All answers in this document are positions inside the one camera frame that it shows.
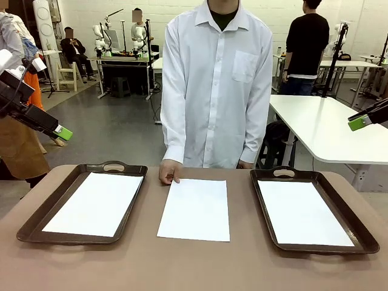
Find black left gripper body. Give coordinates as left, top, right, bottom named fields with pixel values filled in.
left=0, top=69, right=36, bottom=118

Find white A4 paper sheet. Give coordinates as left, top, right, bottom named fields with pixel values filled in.
left=256, top=179, right=355, bottom=247
left=41, top=172, right=144, bottom=238
left=156, top=178, right=231, bottom=243

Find person's left forearm white sleeve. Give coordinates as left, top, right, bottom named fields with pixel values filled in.
left=241, top=102, right=272, bottom=164

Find person's right forearm white sleeve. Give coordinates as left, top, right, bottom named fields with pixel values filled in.
left=160, top=102, right=186, bottom=163

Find person's right hand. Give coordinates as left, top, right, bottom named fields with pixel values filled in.
left=158, top=158, right=184, bottom=186

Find bystander orange trousers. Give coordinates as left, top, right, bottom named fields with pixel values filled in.
left=12, top=13, right=46, bottom=112

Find black floor tripod stand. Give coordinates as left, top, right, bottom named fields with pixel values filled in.
left=39, top=50, right=71, bottom=99

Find bystander grey shirt brown skirt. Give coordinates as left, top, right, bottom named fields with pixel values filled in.
left=0, top=10, right=51, bottom=189

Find white folding chair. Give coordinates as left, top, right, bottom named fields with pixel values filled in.
left=56, top=62, right=79, bottom=92

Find long white background table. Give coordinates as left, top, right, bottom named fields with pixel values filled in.
left=318, top=59, right=381, bottom=95

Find white rounded table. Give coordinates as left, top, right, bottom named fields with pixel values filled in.
left=269, top=93, right=388, bottom=193

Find white column air conditioner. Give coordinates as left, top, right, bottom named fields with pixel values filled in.
left=32, top=0, right=59, bottom=52

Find seated person black clothes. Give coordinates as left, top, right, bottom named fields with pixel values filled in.
left=59, top=26, right=98, bottom=83

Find black plastic stool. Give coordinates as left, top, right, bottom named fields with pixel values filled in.
left=109, top=76, right=132, bottom=99

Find brown plastic serving tray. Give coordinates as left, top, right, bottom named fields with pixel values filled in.
left=16, top=160, right=149, bottom=246
left=250, top=166, right=381, bottom=255

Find background workbench table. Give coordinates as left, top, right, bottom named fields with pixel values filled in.
left=96, top=53, right=160, bottom=101

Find black backpack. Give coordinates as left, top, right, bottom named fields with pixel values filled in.
left=266, top=120, right=292, bottom=143

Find person black sweater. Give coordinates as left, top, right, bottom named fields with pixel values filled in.
left=280, top=0, right=330, bottom=96

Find grey background monitor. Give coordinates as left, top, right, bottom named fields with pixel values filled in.
left=104, top=29, right=121, bottom=49

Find black step stool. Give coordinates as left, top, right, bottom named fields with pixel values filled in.
left=256, top=139, right=298, bottom=170

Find background person blurred face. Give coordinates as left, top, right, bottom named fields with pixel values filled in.
left=130, top=8, right=154, bottom=54

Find person torso white shirt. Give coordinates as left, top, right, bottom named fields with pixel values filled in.
left=159, top=0, right=273, bottom=169

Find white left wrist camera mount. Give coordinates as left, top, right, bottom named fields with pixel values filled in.
left=21, top=56, right=47, bottom=75

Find black camera pole stand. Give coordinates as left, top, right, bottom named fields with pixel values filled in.
left=320, top=21, right=349, bottom=98

